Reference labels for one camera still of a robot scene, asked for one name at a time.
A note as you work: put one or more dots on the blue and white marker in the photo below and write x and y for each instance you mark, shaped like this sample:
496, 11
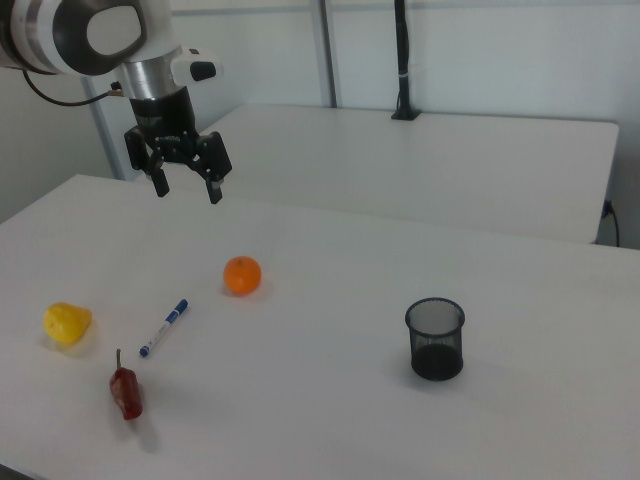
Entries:
163, 328

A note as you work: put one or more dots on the orange mandarin fruit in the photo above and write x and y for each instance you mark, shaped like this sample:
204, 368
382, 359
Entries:
242, 276

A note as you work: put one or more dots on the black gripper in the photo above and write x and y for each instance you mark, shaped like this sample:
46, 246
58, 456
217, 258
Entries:
165, 117

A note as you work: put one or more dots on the red chili pepper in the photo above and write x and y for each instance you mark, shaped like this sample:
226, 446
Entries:
127, 395

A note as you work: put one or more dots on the yellow toy pear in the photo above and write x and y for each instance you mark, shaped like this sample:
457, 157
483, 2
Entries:
67, 322

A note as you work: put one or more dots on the black mesh pen cup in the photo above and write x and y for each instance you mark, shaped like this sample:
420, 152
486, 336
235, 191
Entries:
436, 360

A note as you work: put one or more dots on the black pole with base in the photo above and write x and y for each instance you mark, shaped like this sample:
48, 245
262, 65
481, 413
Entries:
402, 60

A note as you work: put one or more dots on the grey partition frame post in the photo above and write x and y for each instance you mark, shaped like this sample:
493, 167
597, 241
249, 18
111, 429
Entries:
327, 50
105, 140

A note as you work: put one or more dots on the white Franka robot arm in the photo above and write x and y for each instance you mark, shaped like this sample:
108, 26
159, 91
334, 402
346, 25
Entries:
150, 30

